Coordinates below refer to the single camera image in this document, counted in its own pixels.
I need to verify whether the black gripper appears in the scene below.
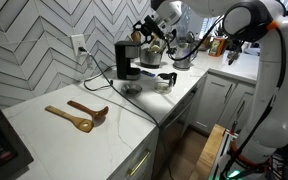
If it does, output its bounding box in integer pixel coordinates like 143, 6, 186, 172
133, 15, 164, 39

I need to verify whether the dark wooden spoon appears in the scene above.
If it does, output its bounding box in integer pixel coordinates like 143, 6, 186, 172
67, 100, 109, 120

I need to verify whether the black power cable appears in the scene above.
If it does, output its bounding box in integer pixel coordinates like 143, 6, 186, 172
78, 46, 172, 180

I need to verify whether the steel utensil holder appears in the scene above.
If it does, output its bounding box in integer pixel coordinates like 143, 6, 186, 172
140, 48, 162, 69

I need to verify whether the blue coffee packet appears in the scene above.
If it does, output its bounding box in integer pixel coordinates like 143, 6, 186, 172
141, 70, 156, 77

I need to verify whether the silver metal bowl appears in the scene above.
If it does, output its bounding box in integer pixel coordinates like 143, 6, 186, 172
121, 84, 142, 97

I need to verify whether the green orange box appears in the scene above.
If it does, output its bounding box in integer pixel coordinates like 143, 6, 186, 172
208, 37, 225, 57

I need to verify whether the white wall outlet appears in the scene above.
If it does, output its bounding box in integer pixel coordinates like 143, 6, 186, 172
71, 34, 86, 57

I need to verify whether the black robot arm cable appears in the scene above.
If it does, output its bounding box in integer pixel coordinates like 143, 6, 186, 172
165, 14, 287, 178

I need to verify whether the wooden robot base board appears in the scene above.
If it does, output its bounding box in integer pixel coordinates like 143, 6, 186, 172
189, 124, 225, 180

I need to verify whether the glass blender jar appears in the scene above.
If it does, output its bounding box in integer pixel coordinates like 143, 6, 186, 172
173, 31, 196, 70

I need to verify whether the glass coffee carafe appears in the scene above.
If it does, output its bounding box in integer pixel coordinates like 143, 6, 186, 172
154, 72, 177, 94

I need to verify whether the black silver coffee maker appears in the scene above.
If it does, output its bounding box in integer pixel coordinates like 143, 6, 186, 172
115, 41, 141, 80

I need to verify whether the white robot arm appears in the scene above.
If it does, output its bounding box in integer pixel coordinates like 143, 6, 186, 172
141, 0, 288, 165

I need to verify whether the light wooden slotted spatula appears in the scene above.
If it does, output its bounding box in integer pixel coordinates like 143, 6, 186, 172
45, 105, 94, 133

